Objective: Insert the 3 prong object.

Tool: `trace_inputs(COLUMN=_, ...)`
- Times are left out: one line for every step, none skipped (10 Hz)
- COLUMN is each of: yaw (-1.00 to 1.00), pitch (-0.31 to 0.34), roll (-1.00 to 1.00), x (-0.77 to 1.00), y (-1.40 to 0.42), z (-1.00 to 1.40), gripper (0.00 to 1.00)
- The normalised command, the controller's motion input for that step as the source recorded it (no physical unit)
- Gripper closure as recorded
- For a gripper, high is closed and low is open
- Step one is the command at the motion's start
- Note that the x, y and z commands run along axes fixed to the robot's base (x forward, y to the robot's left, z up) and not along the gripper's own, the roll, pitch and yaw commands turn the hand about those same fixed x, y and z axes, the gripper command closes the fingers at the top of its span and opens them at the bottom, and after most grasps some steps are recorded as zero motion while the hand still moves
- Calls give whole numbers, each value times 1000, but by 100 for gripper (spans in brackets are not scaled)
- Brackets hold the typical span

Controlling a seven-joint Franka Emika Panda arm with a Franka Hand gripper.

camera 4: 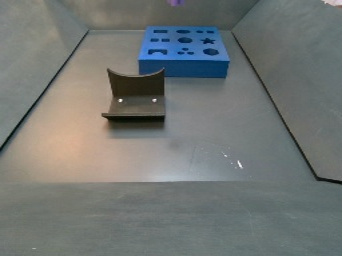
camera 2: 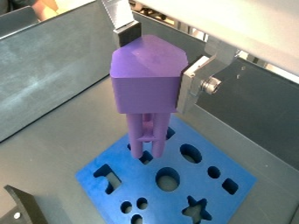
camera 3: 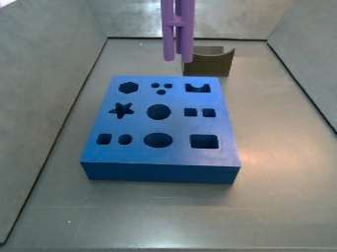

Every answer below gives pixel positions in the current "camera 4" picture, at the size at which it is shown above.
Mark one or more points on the purple three prong object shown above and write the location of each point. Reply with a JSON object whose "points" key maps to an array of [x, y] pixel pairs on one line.
{"points": [[175, 2]]}

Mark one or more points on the black curved holder stand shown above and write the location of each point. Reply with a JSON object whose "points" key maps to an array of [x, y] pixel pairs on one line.
{"points": [[138, 96]]}

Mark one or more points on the blue shape sorter block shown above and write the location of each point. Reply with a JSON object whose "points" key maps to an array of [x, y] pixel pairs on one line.
{"points": [[187, 51]]}

